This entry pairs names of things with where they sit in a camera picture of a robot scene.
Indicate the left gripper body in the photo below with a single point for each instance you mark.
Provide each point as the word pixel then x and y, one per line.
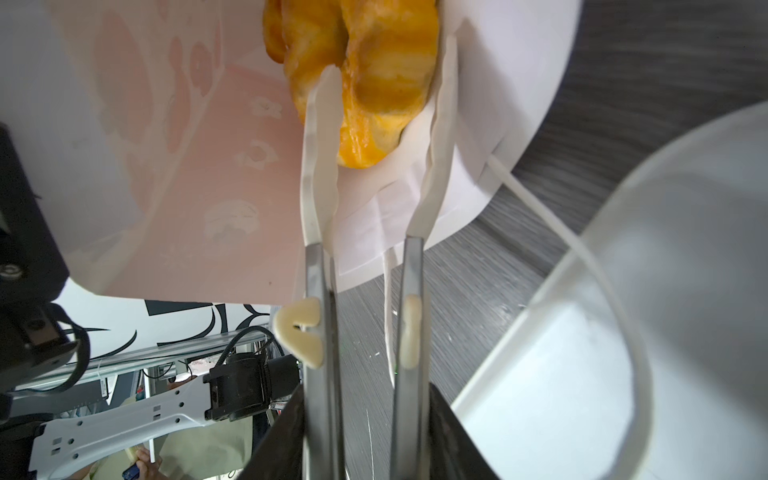
pixel 37 336

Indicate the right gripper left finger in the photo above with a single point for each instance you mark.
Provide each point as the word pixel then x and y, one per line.
pixel 309 327

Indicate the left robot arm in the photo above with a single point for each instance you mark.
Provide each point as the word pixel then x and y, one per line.
pixel 240 385

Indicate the red white paper bag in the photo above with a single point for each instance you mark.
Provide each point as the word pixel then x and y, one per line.
pixel 165 152

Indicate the white plastic tray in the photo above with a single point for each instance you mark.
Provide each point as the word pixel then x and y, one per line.
pixel 643 355

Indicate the yellow twisted ring bread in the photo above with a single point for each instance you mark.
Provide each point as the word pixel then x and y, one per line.
pixel 386 52

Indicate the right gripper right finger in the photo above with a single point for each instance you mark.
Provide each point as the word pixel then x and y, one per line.
pixel 410 444

